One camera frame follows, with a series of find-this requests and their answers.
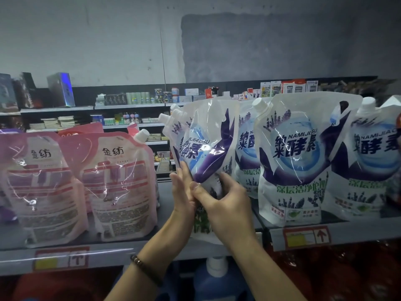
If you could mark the stacks of folded white packs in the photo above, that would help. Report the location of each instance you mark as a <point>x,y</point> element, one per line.
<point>53,122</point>

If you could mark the large red detergent bottle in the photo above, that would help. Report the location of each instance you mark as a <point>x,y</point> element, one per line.
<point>62,287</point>

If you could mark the row of small toiletry boxes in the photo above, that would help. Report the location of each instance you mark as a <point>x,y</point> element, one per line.
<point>188,95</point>

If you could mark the row of red detergent bottles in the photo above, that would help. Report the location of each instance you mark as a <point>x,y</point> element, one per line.
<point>338,276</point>

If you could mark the person's right hand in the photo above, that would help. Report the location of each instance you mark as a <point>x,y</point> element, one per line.
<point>229,216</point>

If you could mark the person's left hand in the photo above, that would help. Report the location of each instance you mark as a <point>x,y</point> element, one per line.
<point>181,210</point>

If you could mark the dark background shelf unit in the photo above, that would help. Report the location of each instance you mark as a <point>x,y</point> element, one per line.
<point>88,96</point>

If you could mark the red-framed price tag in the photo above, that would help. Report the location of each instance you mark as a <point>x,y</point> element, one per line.
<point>307,237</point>
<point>61,259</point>

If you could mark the row of boxed goods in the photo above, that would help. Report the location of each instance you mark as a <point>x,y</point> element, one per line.
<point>37,91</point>

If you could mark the pink softener pouch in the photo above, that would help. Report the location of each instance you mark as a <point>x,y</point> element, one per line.
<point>119,185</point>
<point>37,191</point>

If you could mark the row of small bottles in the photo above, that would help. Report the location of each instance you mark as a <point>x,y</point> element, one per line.
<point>128,118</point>

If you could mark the grey metal shelf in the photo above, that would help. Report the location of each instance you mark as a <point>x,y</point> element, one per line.
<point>106,257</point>

